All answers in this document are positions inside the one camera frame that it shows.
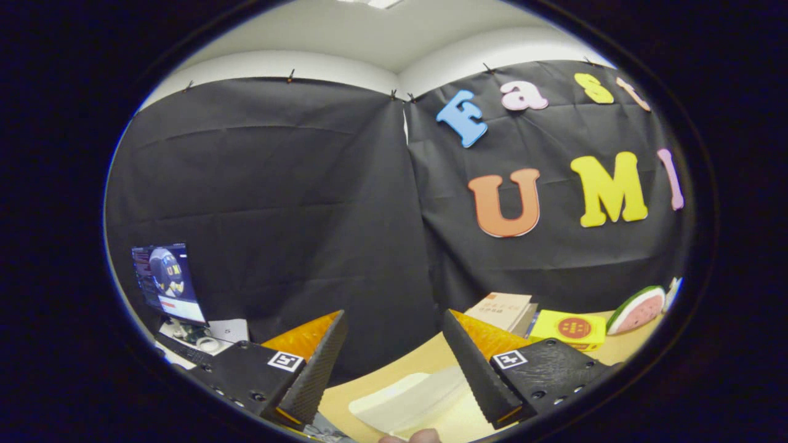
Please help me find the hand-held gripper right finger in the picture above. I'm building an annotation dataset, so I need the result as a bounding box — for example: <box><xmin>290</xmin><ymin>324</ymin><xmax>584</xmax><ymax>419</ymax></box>
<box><xmin>442</xmin><ymin>309</ymin><xmax>622</xmax><ymax>430</ymax></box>

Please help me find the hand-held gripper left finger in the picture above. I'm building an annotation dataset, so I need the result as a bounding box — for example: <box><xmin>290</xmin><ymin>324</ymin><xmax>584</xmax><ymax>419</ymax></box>
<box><xmin>188</xmin><ymin>309</ymin><xmax>348</xmax><ymax>430</ymax></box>

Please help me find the cream fabric storage box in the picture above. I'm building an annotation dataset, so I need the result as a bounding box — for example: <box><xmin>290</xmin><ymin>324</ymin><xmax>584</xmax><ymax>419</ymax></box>
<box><xmin>348</xmin><ymin>367</ymin><xmax>472</xmax><ymax>435</ymax></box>

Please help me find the beige book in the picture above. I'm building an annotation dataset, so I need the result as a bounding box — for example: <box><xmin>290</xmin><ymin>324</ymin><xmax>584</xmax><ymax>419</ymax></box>
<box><xmin>464</xmin><ymin>293</ymin><xmax>533</xmax><ymax>333</ymax></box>

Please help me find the white paper sheet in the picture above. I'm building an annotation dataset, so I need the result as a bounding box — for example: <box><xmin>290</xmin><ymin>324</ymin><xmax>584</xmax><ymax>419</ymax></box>
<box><xmin>208</xmin><ymin>318</ymin><xmax>251</xmax><ymax>346</ymax></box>

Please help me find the yellow book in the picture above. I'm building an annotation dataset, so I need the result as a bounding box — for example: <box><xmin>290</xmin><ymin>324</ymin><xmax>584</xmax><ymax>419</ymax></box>
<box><xmin>528</xmin><ymin>309</ymin><xmax>608</xmax><ymax>352</ymax></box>

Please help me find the black keyboard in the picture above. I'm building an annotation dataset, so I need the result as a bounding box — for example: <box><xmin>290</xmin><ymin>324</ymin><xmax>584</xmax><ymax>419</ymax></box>
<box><xmin>155</xmin><ymin>331</ymin><xmax>214</xmax><ymax>365</ymax></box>

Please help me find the computer monitor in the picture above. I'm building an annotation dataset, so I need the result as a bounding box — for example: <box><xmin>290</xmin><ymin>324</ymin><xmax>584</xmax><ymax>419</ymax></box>
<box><xmin>131</xmin><ymin>242</ymin><xmax>209</xmax><ymax>327</ymax></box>

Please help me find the watermelon slice plush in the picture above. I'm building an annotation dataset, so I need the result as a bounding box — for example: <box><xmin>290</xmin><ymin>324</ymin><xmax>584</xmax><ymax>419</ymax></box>
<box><xmin>606</xmin><ymin>285</ymin><xmax>667</xmax><ymax>336</ymax></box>

